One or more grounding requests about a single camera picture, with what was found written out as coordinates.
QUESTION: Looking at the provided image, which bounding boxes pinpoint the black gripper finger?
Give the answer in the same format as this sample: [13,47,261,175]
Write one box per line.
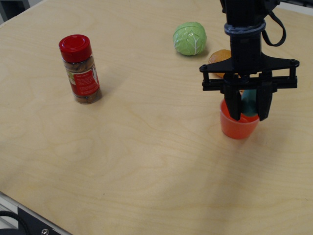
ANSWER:
[223,73,241,120]
[256,71,277,121]

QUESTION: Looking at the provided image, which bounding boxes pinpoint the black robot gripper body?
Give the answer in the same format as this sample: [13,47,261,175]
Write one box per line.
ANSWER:
[200,34,299,93]

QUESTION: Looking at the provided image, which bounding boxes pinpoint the teal toy cucumber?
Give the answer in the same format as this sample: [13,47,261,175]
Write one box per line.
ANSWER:
[242,89,257,117]

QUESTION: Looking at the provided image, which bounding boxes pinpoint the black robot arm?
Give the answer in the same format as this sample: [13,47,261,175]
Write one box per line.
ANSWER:
[200,0,300,121]

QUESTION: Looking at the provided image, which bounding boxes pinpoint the orange plastic cup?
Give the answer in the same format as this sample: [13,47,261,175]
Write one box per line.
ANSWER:
[220,99,259,140]

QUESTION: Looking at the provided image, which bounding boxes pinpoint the orange toy chicken drumstick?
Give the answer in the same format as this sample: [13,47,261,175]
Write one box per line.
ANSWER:
[208,49,231,64]

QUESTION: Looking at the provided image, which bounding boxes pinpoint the green toy cabbage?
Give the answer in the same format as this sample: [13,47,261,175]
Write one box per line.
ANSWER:
[173,22,207,56]

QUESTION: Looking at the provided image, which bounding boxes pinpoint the red lid spice jar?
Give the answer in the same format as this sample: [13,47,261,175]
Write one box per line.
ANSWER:
[59,34,101,104]

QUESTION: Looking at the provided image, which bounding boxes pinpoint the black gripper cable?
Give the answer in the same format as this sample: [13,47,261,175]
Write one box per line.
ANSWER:
[262,9,287,47]

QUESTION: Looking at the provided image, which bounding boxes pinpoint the black metal corner bracket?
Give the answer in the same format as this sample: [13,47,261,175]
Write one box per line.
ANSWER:
[18,206,71,235]

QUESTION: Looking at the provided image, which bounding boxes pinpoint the black cable bottom left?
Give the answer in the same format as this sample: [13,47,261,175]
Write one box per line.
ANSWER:
[0,210,27,235]

